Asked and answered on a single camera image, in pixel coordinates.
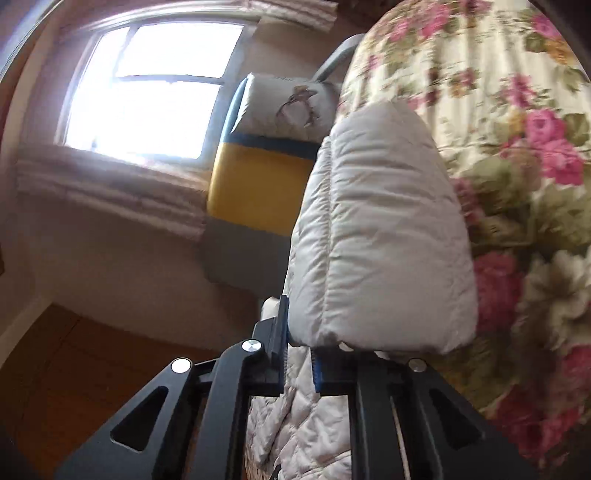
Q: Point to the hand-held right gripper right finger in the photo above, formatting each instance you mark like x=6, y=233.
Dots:
x=316, y=374

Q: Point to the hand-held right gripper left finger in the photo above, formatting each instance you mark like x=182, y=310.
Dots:
x=272, y=350

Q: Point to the white puffer jacket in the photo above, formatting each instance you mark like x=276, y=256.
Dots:
x=383, y=230

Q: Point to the yellow blue grey headboard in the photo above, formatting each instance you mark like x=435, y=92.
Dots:
x=254, y=184

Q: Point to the deer print pillow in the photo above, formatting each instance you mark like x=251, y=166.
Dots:
x=272, y=106

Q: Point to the large bright window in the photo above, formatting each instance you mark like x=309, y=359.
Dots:
x=152, y=92

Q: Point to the floral quilt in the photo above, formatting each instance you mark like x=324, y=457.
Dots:
x=508, y=115

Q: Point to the grey curved frame rail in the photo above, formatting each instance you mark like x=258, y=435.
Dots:
x=337, y=53

